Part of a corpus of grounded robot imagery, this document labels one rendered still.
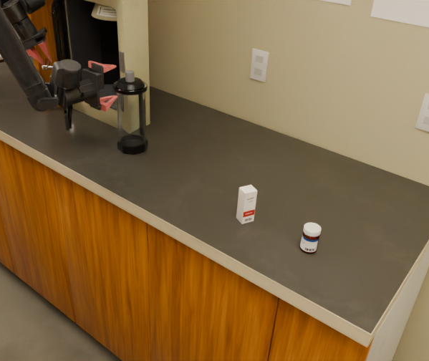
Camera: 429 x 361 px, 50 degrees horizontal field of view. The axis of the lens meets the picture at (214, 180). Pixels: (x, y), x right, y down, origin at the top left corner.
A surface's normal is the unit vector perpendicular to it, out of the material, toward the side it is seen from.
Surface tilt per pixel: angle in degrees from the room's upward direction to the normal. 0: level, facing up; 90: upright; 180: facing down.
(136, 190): 0
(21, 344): 0
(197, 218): 0
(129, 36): 90
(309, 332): 90
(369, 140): 90
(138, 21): 90
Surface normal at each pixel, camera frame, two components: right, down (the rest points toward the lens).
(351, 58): -0.62, 0.39
